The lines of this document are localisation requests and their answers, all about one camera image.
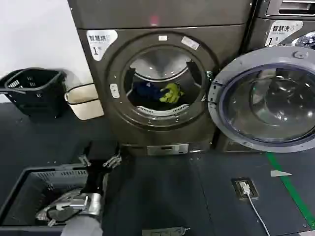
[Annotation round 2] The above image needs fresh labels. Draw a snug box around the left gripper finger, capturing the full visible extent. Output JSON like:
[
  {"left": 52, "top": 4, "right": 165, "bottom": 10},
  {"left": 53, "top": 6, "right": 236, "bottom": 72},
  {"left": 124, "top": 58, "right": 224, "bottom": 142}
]
[
  {"left": 102, "top": 146, "right": 123, "bottom": 170},
  {"left": 78, "top": 141, "right": 94, "bottom": 168}
]

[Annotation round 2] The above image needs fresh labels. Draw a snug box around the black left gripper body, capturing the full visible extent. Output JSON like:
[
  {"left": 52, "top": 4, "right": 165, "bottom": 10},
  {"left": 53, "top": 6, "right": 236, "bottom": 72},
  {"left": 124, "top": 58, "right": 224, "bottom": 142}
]
[{"left": 79, "top": 160, "right": 109, "bottom": 196}]

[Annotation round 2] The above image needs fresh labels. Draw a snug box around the grey patterned cloth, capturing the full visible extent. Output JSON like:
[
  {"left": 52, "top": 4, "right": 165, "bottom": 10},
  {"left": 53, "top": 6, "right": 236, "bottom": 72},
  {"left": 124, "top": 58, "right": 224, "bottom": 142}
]
[{"left": 35, "top": 188, "right": 83, "bottom": 223}]

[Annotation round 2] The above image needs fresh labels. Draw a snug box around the grey plastic laundry basket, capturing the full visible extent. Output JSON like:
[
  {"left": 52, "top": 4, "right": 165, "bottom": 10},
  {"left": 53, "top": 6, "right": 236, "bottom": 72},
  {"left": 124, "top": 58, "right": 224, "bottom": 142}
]
[{"left": 0, "top": 165, "right": 109, "bottom": 232}]

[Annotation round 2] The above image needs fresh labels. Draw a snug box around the dark blue garment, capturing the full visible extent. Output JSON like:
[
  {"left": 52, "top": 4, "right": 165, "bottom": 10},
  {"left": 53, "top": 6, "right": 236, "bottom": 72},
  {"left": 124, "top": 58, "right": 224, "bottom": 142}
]
[{"left": 127, "top": 81, "right": 171, "bottom": 103}]

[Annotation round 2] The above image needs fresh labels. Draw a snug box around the black plastic basket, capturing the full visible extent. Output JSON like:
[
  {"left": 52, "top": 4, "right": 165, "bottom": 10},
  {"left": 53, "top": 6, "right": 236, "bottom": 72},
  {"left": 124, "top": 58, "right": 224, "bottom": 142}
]
[{"left": 0, "top": 68, "right": 67, "bottom": 118}]

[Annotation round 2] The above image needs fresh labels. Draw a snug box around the metal floor socket plate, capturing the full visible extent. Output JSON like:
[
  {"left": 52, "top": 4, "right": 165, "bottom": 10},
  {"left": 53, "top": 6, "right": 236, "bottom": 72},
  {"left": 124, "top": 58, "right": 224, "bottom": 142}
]
[{"left": 141, "top": 227, "right": 190, "bottom": 236}]

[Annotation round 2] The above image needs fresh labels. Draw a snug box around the yellow-green garment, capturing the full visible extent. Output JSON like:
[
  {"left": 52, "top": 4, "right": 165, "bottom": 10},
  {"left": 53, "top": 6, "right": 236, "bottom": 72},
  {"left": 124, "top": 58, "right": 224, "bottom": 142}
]
[{"left": 159, "top": 83, "right": 186, "bottom": 104}]

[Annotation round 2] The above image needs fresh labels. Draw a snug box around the metal floor socket with plug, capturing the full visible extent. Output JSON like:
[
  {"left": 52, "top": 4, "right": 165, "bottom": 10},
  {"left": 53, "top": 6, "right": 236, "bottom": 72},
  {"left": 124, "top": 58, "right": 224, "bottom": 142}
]
[{"left": 231, "top": 177, "right": 260, "bottom": 199}]

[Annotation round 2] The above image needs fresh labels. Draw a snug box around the grey dryer with round opening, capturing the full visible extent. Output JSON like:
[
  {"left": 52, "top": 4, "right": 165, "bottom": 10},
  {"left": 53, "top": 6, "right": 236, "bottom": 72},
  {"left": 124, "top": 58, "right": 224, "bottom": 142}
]
[{"left": 67, "top": 0, "right": 258, "bottom": 157}]

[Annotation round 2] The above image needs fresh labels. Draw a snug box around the round glass dryer door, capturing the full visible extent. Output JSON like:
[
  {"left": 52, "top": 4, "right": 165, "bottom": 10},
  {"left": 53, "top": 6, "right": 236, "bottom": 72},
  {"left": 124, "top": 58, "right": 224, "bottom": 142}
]
[{"left": 207, "top": 47, "right": 315, "bottom": 153}]

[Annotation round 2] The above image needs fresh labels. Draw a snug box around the grey floor tape piece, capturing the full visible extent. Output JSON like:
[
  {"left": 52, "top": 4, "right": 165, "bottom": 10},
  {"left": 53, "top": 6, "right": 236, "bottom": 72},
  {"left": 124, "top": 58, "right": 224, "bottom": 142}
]
[{"left": 270, "top": 170, "right": 293, "bottom": 177}]

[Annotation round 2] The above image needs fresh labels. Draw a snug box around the green floor tape strip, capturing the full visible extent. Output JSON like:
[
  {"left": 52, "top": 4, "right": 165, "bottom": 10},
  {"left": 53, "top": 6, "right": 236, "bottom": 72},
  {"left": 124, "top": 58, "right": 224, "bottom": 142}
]
[{"left": 266, "top": 152, "right": 315, "bottom": 232}]

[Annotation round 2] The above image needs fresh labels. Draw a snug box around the grey washing machine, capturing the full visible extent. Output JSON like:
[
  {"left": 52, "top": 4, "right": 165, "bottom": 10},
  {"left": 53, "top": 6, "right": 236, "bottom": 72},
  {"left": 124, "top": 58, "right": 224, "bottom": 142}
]
[{"left": 214, "top": 0, "right": 315, "bottom": 153}]

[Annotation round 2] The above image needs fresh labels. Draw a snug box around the cream bag with black straps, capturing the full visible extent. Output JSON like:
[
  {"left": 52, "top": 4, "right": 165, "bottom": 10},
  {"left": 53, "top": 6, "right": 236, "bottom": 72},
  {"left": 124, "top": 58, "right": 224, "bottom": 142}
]
[{"left": 64, "top": 83, "right": 105, "bottom": 121}]

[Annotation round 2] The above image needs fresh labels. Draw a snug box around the white power cable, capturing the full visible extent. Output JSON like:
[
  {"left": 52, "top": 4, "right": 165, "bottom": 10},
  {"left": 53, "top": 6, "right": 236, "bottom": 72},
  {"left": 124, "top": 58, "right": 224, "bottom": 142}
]
[{"left": 239, "top": 181, "right": 272, "bottom": 236}]

